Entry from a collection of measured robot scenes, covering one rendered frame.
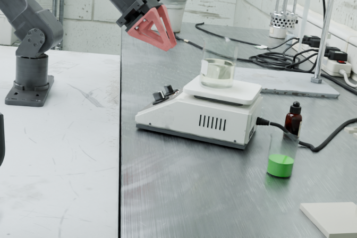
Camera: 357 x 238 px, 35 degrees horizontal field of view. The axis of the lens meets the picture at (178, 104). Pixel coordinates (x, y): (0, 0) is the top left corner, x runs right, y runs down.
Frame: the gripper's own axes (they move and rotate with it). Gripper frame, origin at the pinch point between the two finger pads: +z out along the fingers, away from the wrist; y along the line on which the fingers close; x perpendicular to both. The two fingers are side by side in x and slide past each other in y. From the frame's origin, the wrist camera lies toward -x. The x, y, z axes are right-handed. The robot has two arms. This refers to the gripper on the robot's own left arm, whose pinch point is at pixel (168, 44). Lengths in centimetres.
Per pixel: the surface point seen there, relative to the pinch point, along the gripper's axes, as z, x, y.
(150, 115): 7.8, 6.8, -12.1
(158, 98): 6.5, 5.0, -9.1
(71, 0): -77, 96, 202
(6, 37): -78, 120, 161
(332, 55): 28, -13, 62
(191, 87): 9.0, -1.5, -10.5
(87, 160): 6.9, 11.7, -28.6
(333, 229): 33.9, -11.9, -34.5
